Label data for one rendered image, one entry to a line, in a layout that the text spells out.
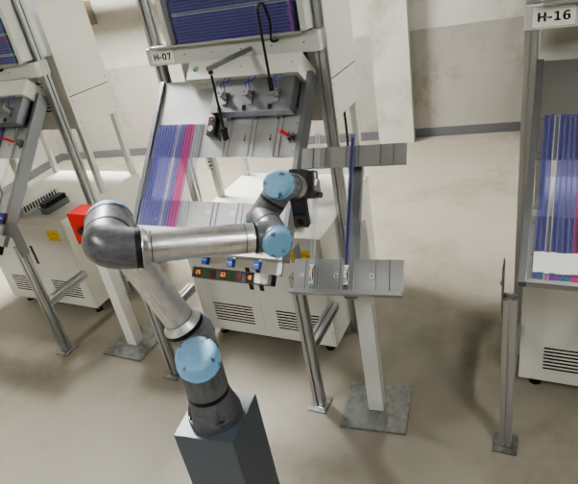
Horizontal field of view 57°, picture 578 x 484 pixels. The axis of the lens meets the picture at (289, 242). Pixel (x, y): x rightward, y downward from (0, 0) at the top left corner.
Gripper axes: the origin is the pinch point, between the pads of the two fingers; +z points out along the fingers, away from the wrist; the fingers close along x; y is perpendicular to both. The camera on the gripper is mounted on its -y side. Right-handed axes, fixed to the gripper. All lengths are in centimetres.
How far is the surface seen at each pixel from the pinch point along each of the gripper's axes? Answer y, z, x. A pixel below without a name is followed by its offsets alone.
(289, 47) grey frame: 56, 26, 17
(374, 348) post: -54, 30, -13
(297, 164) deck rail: 12.4, 19.2, 12.0
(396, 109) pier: 84, 302, 16
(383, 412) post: -83, 45, -14
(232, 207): -2.5, 19.0, 37.4
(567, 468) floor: -91, 32, -77
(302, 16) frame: 63, 17, 8
